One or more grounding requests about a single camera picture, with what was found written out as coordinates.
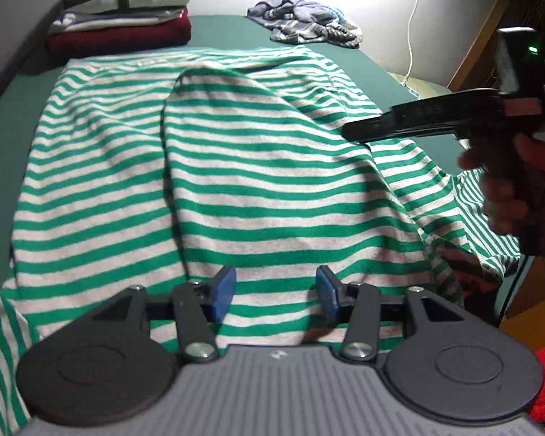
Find wooden frame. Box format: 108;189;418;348
447;0;528;92

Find cardboard boxes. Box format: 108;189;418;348
500;254;545;350

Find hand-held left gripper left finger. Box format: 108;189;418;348
91;265;238;365

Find crumpled grey plaid garment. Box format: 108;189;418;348
246;0;363;50

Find white power cable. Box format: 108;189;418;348
402;0;437;82

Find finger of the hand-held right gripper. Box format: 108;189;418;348
342;88;506;145

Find white folded garment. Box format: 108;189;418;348
49;5;185;35

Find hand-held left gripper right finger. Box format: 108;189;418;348
315;265;471;365

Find person's right hand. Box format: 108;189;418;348
458;136;545;237

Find dark red folded sweater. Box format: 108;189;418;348
47;7;192;60

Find green white striped shirt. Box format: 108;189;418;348
0;45;523;436

